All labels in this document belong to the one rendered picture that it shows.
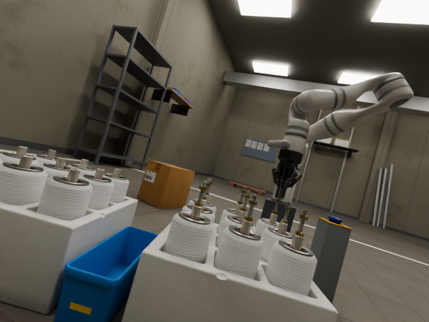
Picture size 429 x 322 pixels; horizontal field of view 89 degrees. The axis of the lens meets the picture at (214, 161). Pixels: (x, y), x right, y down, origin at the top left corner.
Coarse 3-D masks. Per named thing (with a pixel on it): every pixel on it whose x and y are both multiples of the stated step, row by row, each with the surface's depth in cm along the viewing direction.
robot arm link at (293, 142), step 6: (288, 138) 72; (294, 138) 70; (300, 138) 70; (270, 144) 73; (276, 144) 70; (282, 144) 67; (288, 144) 68; (294, 144) 70; (300, 144) 70; (294, 150) 70; (300, 150) 70
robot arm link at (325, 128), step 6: (330, 114) 90; (324, 120) 91; (330, 120) 89; (312, 126) 96; (318, 126) 93; (324, 126) 91; (330, 126) 89; (312, 132) 95; (318, 132) 93; (324, 132) 92; (330, 132) 90; (336, 132) 90; (342, 132) 90; (306, 138) 98; (312, 138) 96; (318, 138) 94; (324, 138) 94
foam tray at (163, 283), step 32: (160, 256) 43; (160, 288) 42; (192, 288) 42; (224, 288) 42; (256, 288) 42; (128, 320) 42; (160, 320) 42; (192, 320) 42; (224, 320) 42; (256, 320) 42; (288, 320) 41; (320, 320) 41
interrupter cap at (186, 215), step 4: (180, 212) 51; (184, 212) 52; (188, 212) 53; (180, 216) 48; (184, 216) 49; (188, 216) 51; (200, 216) 53; (188, 220) 47; (192, 220) 47; (196, 220) 48; (200, 220) 50; (204, 220) 50; (208, 220) 51; (204, 224) 48
